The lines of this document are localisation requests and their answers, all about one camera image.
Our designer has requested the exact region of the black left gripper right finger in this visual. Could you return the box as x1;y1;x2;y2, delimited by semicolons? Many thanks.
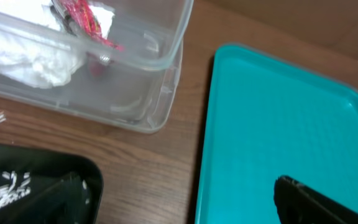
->
273;175;358;224

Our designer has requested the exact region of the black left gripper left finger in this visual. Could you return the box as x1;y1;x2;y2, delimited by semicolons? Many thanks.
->
1;172;89;224

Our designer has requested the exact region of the red snack wrapper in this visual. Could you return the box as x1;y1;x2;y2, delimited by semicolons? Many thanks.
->
51;0;124;51

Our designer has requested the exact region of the clear plastic waste bin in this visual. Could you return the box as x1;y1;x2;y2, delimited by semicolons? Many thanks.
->
0;0;193;133

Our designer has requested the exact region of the black plastic tray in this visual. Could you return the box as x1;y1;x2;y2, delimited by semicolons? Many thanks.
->
0;144;103;223

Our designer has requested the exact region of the pile of white rice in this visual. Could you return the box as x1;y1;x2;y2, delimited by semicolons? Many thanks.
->
0;171;31;208

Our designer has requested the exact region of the teal plastic serving tray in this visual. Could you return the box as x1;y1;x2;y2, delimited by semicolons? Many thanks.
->
195;44;358;223

